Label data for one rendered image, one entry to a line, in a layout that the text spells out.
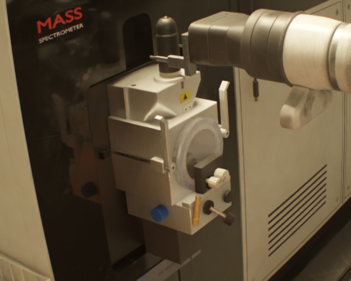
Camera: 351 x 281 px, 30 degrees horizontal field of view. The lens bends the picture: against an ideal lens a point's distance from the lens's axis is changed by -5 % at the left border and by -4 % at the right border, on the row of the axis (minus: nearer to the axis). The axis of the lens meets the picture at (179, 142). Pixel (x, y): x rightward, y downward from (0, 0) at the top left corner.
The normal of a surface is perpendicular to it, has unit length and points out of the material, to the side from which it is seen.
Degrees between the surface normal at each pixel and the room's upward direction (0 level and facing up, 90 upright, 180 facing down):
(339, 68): 87
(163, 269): 90
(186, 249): 90
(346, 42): 48
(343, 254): 0
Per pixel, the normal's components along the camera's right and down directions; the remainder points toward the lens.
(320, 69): -0.49, 0.52
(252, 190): 0.79, 0.18
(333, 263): -0.08, -0.91
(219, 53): -0.30, 0.41
